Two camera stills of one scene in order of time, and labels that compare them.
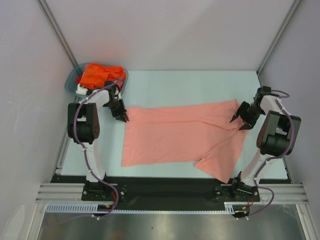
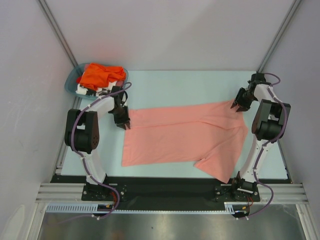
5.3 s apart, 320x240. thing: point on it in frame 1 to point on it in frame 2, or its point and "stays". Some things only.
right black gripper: x=249 y=123 to x=244 y=106
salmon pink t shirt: x=184 y=132 stays
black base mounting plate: x=166 y=193 stays
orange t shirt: x=94 y=75 stays
